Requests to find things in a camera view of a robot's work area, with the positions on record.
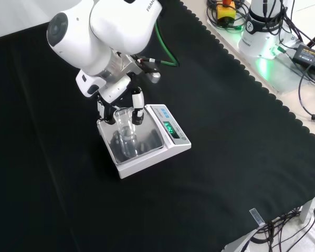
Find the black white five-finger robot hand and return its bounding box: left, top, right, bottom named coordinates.
left=75, top=69, right=145, bottom=126

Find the small clear glass beaker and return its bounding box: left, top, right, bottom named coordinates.
left=113, top=107, right=137, bottom=143

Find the white electronic balance steel pan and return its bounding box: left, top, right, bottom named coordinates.
left=96, top=103, right=192, bottom=180

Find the black bench cloth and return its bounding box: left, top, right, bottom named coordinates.
left=0, top=0, right=315, bottom=252

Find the yellow stop button box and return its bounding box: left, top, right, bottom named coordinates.
left=216, top=0, right=237, bottom=21

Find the clear cloth clip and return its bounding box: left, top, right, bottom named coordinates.
left=249, top=207, right=265, bottom=227

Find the black power adapter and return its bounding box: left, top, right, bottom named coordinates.
left=292, top=44, right=315, bottom=72

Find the green cable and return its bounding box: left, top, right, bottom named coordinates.
left=154, top=19, right=180, bottom=67

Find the grey metal base plate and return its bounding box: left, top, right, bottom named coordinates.
left=206, top=14, right=315, bottom=95

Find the black adapter cable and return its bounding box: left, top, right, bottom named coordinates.
left=297, top=64, right=315, bottom=122

